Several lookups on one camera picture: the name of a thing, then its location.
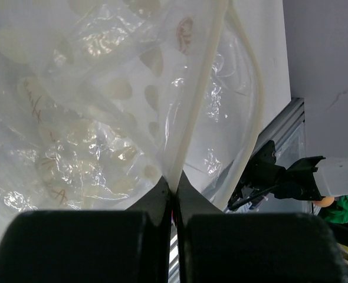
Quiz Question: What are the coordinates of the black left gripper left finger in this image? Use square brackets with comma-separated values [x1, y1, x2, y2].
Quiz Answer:
[0, 179, 172, 282]

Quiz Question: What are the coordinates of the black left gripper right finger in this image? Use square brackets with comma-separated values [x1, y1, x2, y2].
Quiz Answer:
[175, 175, 348, 282]

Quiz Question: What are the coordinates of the clear zip top bag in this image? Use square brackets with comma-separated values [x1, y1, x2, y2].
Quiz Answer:
[0, 1, 262, 214]

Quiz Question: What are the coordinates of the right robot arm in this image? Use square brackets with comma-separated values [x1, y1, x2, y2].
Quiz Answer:
[227, 140, 348, 212]

